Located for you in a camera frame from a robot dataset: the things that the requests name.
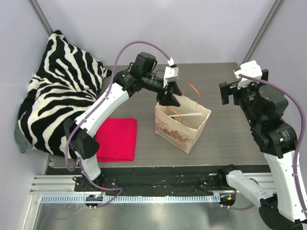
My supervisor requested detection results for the zebra print cushion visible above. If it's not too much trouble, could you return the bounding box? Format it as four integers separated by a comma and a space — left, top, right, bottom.
14, 30, 112, 157

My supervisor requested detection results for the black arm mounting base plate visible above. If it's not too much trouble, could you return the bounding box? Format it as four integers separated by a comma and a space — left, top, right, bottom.
47, 158, 245, 192

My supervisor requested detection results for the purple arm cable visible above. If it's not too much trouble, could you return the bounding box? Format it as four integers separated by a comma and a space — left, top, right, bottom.
225, 73, 307, 211
64, 40, 175, 220

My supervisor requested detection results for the white straw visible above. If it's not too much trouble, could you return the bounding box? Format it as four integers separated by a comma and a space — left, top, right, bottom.
168, 113, 203, 117

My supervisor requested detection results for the red folded cloth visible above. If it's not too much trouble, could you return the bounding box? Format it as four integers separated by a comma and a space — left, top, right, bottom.
95, 118, 137, 162

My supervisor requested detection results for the brown paper takeout bag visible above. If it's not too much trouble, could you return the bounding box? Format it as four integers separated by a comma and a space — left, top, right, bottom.
155, 83, 212, 154

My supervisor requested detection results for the white slotted cable duct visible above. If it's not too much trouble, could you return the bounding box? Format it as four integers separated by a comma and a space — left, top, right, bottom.
40, 194, 220, 204

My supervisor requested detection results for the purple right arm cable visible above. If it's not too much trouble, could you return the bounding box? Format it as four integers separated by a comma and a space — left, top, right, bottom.
225, 73, 307, 211

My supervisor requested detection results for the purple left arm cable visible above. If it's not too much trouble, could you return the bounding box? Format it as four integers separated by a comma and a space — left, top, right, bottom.
64, 40, 175, 220

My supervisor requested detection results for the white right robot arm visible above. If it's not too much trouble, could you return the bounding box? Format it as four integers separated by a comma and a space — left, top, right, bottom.
216, 69, 307, 230

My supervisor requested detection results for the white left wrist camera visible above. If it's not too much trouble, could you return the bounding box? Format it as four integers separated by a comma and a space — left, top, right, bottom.
163, 58, 179, 88

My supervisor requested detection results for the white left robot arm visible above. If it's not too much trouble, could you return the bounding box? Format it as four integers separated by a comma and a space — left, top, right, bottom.
64, 52, 182, 191

